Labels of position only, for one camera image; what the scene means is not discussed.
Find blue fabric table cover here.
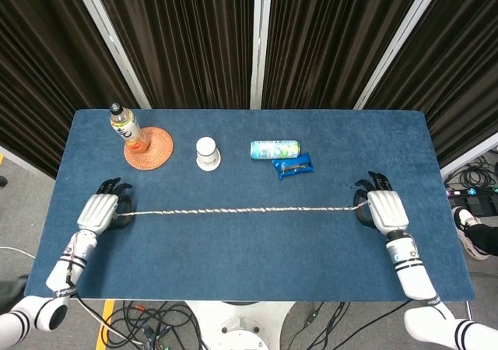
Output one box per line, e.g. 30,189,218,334
23,108,475,303

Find black power strip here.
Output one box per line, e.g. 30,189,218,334
445,185,498,202

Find white upturned paper cup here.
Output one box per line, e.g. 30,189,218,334
195,137,222,171

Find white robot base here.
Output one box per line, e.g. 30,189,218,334
182,299,296,350

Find beige twisted rope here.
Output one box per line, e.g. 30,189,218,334
115,203,370,219

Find coiled black cables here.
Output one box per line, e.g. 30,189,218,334
445,153,498,190

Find orange drink plastic bottle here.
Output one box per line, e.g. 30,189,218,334
108,102,149,152

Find blue snack packet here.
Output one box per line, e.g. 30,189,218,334
271,151,315,180

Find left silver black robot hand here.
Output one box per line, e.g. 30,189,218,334
76,177,136,236

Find white screen base rail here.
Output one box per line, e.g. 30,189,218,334
439,143,498,180

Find black trouser leg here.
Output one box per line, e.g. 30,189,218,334
466,221,498,252

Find light blue drink can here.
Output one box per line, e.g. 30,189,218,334
250,139,302,160

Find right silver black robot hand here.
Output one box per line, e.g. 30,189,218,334
352,170,410,237

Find white black sneaker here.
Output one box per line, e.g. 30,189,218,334
451,205,492,261

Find black floor cable bundle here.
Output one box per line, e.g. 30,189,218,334
75,299,205,350

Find round woven rattan coaster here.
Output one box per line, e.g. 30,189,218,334
123,126,174,171

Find dark brown curtain panel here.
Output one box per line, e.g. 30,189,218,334
365,0,498,170
261,0,435,110
89,0,258,110
0,0,151,180

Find white screen frame post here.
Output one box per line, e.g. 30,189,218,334
69,0,153,110
250,0,275,110
352,0,448,110

